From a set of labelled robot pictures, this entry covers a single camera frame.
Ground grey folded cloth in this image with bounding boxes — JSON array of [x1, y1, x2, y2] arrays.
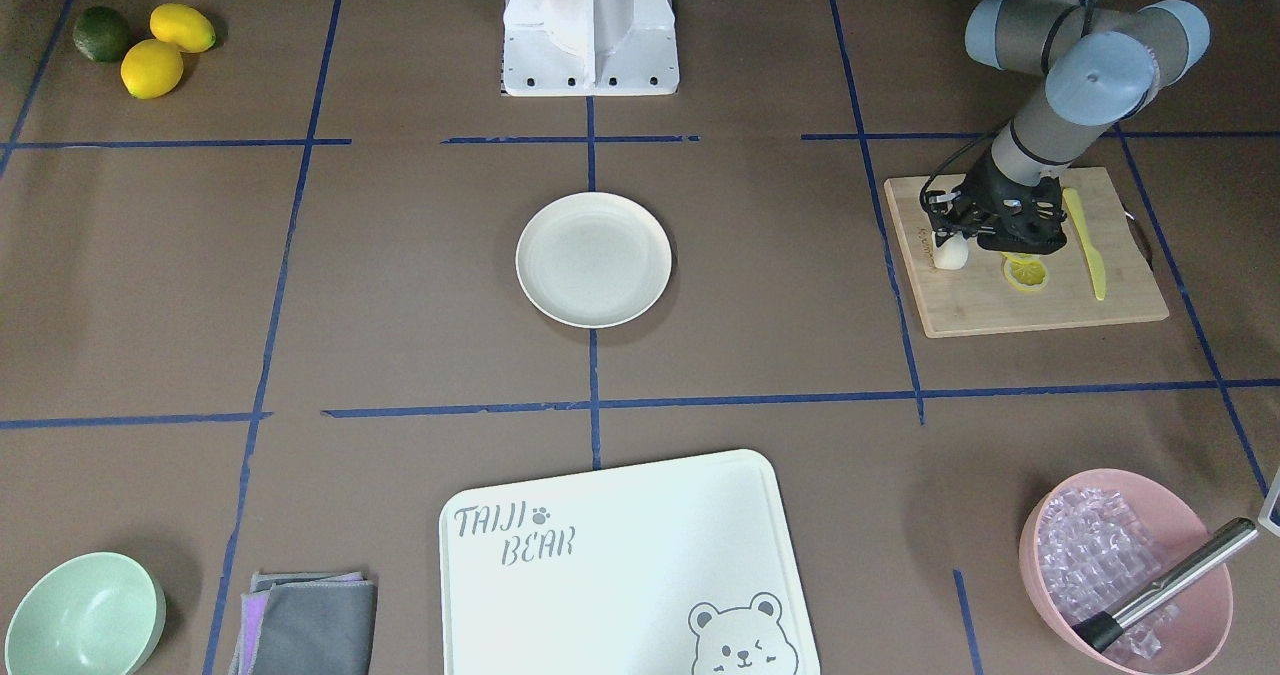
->
[[232, 573, 379, 675]]

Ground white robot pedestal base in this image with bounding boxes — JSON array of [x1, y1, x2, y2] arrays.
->
[[500, 0, 681, 97]]

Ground white bear tray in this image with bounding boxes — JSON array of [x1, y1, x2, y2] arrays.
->
[[439, 450, 820, 674]]

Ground yellow lemon slice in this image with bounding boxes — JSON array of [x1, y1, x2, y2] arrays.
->
[[1002, 252, 1050, 293]]

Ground green lime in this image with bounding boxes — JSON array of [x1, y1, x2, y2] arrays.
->
[[72, 6, 132, 63]]

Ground yellow plastic knife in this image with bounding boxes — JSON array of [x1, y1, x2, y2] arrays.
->
[[1062, 188, 1108, 302]]

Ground metal black scoop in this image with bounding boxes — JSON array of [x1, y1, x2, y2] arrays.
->
[[1071, 517, 1258, 653]]

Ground white bun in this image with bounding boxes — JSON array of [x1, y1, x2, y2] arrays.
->
[[932, 236, 970, 272]]

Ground clear ice cubes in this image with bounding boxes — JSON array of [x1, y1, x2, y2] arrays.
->
[[1036, 487, 1172, 625]]

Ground wooden cutting board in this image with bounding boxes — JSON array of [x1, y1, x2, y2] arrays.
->
[[884, 167, 1169, 338]]

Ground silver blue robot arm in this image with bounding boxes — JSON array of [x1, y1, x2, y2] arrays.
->
[[919, 0, 1212, 255]]

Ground green bowl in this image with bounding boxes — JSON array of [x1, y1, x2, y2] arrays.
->
[[4, 552, 166, 674]]

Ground white plate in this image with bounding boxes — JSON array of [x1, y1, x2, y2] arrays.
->
[[515, 191, 675, 329]]

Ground pink bowl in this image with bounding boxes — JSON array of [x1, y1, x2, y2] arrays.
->
[[1019, 469, 1234, 674]]

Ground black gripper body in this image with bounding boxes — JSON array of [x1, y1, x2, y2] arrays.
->
[[928, 152, 1068, 255]]

